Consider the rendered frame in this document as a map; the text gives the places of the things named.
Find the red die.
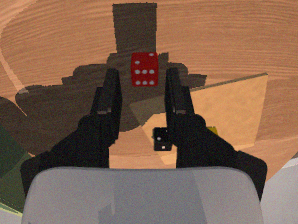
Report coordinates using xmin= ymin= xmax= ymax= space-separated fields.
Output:
xmin=131 ymin=52 xmax=159 ymax=87

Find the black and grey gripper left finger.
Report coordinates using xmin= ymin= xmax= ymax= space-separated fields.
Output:
xmin=20 ymin=68 xmax=122 ymax=198

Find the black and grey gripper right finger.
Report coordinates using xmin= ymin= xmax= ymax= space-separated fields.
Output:
xmin=165 ymin=68 xmax=268 ymax=202

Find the black die with white pips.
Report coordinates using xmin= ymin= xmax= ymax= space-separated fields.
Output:
xmin=154 ymin=128 xmax=173 ymax=151

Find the yellow die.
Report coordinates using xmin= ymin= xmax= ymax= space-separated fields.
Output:
xmin=207 ymin=127 xmax=218 ymax=135

